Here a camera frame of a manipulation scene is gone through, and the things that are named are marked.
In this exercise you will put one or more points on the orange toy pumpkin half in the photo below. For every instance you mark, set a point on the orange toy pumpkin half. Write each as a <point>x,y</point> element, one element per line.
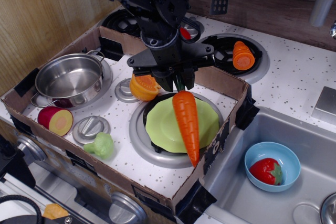
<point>144,88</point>

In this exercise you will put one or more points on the red yellow toy fruit half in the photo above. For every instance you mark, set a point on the red yellow toy fruit half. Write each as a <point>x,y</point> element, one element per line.
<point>57,120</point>

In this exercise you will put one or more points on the stainless steel pot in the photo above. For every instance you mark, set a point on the stainless steel pot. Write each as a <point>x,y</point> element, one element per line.
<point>69,81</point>

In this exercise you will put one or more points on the black burner under plate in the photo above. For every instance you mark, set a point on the black burner under plate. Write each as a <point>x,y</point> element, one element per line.
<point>163,130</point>

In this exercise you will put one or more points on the cardboard fence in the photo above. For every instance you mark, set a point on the cardboard fence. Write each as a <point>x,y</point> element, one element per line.
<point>170,193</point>

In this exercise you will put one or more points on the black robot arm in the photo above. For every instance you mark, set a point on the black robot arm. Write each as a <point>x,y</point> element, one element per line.
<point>157,17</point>

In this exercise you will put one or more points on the silver oven knob left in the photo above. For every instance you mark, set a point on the silver oven knob left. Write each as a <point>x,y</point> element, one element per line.
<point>32,152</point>

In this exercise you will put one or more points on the silver oven knob right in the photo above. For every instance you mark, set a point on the silver oven knob right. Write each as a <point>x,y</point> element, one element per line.
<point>125,210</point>

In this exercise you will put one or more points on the silver oven knob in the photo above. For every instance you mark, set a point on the silver oven knob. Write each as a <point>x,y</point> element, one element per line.
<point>32,152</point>
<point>125,210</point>

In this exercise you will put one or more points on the blue plastic bowl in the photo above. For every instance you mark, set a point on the blue plastic bowl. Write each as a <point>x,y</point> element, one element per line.
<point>287,159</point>

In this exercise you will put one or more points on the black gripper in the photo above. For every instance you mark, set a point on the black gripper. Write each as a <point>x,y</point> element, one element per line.
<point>170,54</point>

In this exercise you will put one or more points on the green plastic plate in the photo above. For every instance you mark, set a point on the green plastic plate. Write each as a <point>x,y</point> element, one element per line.
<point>182,130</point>

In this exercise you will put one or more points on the green toy broccoli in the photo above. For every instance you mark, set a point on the green toy broccoli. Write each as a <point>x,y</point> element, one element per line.
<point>102,146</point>

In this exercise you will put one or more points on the orange toy carrot slice piece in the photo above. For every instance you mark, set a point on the orange toy carrot slice piece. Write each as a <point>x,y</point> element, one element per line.
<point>243,59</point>

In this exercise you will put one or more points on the silver stove knob front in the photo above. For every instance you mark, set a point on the silver stove knob front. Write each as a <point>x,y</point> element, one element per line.
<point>86,130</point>

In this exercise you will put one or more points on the orange toy carrot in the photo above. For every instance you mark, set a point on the orange toy carrot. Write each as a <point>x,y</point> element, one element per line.
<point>185,109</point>

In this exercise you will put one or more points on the silver sink basin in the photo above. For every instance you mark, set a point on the silver sink basin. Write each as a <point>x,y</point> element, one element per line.
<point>311,199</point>

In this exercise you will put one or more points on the grey faucet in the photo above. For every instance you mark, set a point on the grey faucet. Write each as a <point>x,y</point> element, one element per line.
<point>319,12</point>

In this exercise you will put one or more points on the silver stove knob back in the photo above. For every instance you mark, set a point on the silver stove knob back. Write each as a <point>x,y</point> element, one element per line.
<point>193,31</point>

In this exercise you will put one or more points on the yellow toy piece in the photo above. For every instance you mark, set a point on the yellow toy piece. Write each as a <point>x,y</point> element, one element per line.
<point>54,211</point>

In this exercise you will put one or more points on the silver stove knob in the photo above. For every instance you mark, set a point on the silver stove knob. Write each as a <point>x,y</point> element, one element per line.
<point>123,92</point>
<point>86,130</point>
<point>193,31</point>

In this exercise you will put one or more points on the black burner coil back left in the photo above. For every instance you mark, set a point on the black burner coil back left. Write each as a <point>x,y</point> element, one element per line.
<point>123,22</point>

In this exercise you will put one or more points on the silver stove knob middle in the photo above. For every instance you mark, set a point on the silver stove knob middle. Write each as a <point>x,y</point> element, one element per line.
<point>123,92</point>

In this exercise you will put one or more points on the red white toy sushi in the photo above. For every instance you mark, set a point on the red white toy sushi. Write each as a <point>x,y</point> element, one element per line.
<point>185,35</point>

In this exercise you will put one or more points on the red toy strawberry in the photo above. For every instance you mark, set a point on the red toy strawberry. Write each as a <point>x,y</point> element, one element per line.
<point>268,171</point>

